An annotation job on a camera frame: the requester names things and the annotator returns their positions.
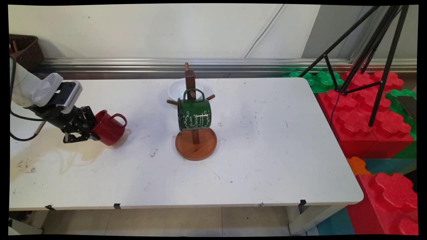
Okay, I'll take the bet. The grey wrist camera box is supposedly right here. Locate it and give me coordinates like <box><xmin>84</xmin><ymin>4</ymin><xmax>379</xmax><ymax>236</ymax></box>
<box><xmin>55</xmin><ymin>81</ymin><xmax>83</xmax><ymax>114</ymax></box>

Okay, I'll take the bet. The aluminium wall rail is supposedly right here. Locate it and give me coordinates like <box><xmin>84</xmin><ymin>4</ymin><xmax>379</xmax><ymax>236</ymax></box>
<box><xmin>37</xmin><ymin>58</ymin><xmax>417</xmax><ymax>79</ymax></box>

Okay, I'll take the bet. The white table leg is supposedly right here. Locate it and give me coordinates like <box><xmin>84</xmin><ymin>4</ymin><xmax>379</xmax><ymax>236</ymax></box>
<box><xmin>286</xmin><ymin>205</ymin><xmax>346</xmax><ymax>235</ymax></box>

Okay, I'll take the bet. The orange foam building block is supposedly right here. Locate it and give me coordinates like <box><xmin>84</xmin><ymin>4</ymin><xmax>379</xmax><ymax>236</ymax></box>
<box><xmin>346</xmin><ymin>157</ymin><xmax>371</xmax><ymax>176</ymax></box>

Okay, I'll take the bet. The teal foam building block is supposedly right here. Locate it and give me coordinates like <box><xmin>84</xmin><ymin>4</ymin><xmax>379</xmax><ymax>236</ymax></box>
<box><xmin>362</xmin><ymin>158</ymin><xmax>417</xmax><ymax>175</ymax></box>
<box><xmin>316</xmin><ymin>207</ymin><xmax>356</xmax><ymax>235</ymax></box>

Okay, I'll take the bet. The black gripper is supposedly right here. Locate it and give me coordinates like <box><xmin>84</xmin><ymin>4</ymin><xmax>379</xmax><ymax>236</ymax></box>
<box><xmin>32</xmin><ymin>105</ymin><xmax>100</xmax><ymax>144</ymax></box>

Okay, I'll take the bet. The wooden mug tree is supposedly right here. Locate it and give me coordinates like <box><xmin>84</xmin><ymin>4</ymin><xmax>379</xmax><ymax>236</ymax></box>
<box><xmin>167</xmin><ymin>62</ymin><xmax>218</xmax><ymax>161</ymax></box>

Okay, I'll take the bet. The red enamel mug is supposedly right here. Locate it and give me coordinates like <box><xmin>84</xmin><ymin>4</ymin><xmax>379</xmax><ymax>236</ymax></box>
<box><xmin>91</xmin><ymin>110</ymin><xmax>127</xmax><ymax>146</ymax></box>

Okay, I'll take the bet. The brown wicker basket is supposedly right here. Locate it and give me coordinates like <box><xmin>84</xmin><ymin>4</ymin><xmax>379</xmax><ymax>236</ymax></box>
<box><xmin>9</xmin><ymin>34</ymin><xmax>44</xmax><ymax>72</ymax></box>

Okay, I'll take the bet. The black camera cable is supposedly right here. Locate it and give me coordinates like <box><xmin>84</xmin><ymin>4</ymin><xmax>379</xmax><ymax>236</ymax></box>
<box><xmin>9</xmin><ymin>57</ymin><xmax>50</xmax><ymax>121</ymax></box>

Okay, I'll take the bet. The white vented camera mount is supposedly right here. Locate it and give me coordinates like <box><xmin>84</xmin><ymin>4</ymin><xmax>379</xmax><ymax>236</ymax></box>
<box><xmin>31</xmin><ymin>73</ymin><xmax>64</xmax><ymax>107</ymax></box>

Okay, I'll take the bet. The black cable with metal plug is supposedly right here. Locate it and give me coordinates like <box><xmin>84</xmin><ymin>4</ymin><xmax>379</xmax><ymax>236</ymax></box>
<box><xmin>9</xmin><ymin>121</ymin><xmax>47</xmax><ymax>142</ymax></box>

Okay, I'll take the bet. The green foam building block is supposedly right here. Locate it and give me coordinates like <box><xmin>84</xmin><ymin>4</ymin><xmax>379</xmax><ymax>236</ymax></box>
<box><xmin>384</xmin><ymin>88</ymin><xmax>417</xmax><ymax>159</ymax></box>
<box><xmin>284</xmin><ymin>70</ymin><xmax>345</xmax><ymax>94</ymax></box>

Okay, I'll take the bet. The green enamel mug white lettering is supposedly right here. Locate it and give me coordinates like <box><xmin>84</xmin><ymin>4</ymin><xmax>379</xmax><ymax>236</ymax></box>
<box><xmin>177</xmin><ymin>88</ymin><xmax>212</xmax><ymax>131</ymax></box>

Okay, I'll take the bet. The white bowl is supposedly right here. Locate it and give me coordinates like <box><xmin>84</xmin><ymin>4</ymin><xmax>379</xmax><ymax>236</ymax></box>
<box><xmin>168</xmin><ymin>78</ymin><xmax>204</xmax><ymax>102</ymax></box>

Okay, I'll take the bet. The red foam building block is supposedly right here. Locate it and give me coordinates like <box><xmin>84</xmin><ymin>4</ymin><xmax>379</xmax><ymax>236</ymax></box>
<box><xmin>316</xmin><ymin>89</ymin><xmax>416</xmax><ymax>159</ymax></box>
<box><xmin>346</xmin><ymin>172</ymin><xmax>419</xmax><ymax>235</ymax></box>
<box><xmin>340</xmin><ymin>71</ymin><xmax>404</xmax><ymax>94</ymax></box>

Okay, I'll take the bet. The black tripod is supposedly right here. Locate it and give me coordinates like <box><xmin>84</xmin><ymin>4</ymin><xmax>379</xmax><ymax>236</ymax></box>
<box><xmin>298</xmin><ymin>5</ymin><xmax>410</xmax><ymax>127</ymax></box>

